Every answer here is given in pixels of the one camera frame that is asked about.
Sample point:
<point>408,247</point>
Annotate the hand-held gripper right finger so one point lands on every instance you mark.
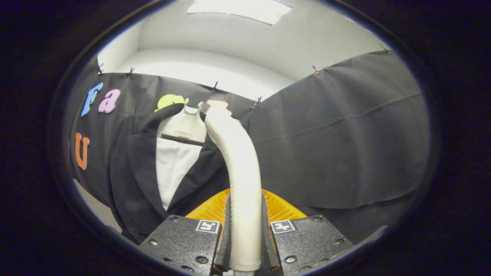
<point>268,249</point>

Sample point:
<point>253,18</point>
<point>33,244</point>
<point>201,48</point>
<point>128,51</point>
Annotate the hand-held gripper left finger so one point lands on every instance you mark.
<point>226,249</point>

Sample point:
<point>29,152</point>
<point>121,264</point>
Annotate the white garment steamer head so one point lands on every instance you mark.
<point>245,184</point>

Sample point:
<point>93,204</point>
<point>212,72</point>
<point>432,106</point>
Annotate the black suit jacket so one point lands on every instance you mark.
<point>130,172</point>

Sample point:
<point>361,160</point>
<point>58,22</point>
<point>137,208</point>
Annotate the white mannequin torso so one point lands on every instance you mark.
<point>172,165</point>

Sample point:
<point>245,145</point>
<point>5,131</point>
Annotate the black backdrop cloth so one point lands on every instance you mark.
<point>337,153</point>

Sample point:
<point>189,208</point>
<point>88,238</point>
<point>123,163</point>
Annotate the grey cabinet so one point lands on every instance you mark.
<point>96,207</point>

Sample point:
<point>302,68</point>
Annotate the row of small backdrop clips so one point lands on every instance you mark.
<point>254,104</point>

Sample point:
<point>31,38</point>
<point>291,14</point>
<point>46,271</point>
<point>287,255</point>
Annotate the long ceiling light panel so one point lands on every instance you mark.
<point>241,9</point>

